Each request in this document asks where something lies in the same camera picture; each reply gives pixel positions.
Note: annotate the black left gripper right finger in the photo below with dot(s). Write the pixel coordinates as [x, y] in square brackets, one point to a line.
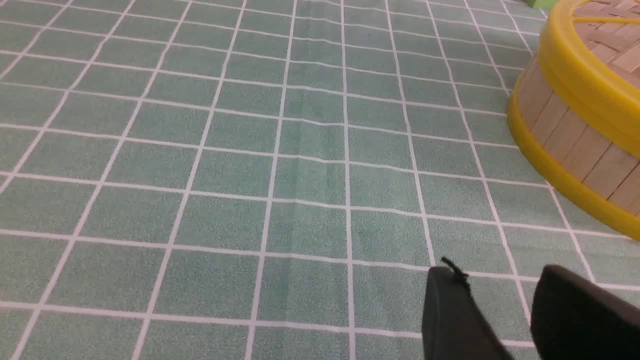
[575, 319]

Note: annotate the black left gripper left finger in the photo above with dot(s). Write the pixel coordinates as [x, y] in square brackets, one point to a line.
[453, 326]

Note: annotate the yellow rimmed bamboo steamer basket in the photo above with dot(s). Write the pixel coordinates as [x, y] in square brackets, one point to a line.
[588, 169]

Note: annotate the green checkered tablecloth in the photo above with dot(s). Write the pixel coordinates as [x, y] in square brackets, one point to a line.
[271, 179]

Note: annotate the green lidded white toy box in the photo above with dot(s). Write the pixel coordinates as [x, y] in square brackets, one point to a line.
[541, 4]

